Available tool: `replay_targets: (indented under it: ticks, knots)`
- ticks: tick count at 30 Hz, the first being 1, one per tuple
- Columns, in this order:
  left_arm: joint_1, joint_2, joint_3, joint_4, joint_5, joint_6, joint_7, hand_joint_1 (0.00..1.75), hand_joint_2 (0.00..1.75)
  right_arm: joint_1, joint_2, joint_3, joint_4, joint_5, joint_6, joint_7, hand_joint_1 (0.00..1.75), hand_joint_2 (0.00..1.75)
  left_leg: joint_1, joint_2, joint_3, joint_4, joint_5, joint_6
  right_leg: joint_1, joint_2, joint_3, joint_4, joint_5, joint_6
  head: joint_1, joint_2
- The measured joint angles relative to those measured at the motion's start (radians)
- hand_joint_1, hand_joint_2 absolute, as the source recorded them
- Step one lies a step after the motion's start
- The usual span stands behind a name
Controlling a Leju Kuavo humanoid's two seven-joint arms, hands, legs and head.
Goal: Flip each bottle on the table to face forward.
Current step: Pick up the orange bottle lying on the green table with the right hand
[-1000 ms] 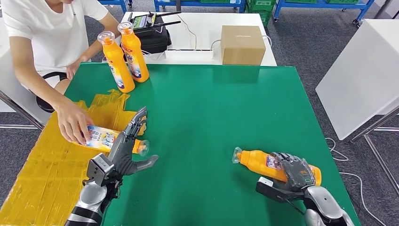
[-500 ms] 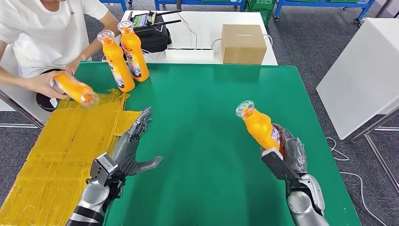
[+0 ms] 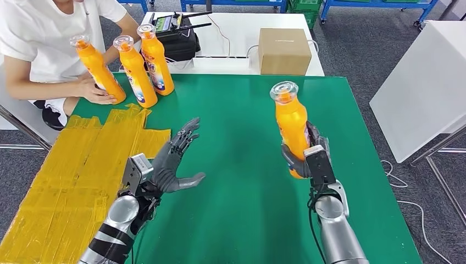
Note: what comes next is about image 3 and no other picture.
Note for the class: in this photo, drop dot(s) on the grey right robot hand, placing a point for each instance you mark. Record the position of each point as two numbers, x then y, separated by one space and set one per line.
296 165

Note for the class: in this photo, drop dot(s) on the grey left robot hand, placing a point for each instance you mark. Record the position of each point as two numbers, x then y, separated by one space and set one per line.
169 167

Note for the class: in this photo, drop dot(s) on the orange detergent bottle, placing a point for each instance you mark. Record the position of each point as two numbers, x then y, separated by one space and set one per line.
138 78
291 124
158 67
100 71

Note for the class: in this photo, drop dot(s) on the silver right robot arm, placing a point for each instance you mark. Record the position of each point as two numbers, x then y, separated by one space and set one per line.
336 226

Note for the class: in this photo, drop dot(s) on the yellow taped cardboard sheet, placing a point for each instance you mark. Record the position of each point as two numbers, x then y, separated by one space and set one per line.
65 182

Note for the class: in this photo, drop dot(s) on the brown cardboard box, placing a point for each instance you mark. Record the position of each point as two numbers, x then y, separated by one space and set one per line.
284 53

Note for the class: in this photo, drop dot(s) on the black bag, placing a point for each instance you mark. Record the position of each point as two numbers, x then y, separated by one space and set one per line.
182 45

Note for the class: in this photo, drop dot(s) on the black stool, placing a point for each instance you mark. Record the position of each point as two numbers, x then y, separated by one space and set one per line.
52 122

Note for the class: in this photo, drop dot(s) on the white table metal legs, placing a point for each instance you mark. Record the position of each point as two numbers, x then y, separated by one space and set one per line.
418 91
14 120

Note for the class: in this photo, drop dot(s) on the black remote controller with antennas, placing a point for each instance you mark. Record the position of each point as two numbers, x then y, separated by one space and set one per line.
168 22

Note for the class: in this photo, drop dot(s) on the white desk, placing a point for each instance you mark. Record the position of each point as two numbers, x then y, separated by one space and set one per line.
247 23

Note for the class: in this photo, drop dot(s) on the green plastic crate stack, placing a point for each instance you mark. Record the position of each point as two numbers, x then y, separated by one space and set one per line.
304 6

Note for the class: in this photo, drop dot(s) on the blue shelf rack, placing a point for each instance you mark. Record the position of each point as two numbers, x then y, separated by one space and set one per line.
378 4
236 3
145 5

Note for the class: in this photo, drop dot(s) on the person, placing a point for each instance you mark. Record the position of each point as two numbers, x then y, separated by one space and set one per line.
40 40

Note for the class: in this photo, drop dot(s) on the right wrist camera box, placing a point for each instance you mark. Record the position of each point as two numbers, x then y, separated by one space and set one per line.
320 165

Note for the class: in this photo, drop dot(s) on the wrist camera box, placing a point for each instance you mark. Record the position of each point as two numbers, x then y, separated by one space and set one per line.
320 165
136 173

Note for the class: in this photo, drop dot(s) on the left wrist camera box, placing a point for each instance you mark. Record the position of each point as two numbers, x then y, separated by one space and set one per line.
136 173

